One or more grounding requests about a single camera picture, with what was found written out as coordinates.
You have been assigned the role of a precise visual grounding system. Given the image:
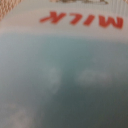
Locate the light blue carton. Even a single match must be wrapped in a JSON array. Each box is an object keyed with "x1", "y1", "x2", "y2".
[{"x1": 0, "y1": 0, "x2": 128, "y2": 128}]

